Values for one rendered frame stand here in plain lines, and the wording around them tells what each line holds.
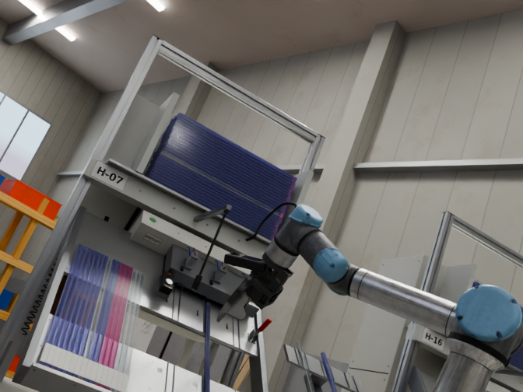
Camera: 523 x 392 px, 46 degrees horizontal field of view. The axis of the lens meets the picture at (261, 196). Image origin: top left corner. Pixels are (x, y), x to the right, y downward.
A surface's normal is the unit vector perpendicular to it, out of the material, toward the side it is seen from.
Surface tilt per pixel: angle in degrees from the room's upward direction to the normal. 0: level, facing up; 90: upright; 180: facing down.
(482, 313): 83
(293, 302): 90
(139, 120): 90
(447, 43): 90
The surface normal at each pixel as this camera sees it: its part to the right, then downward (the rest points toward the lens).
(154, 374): 0.55, -0.74
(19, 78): 0.70, 0.01
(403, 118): -0.62, -0.47
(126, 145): 0.43, -0.16
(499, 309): -0.32, -0.56
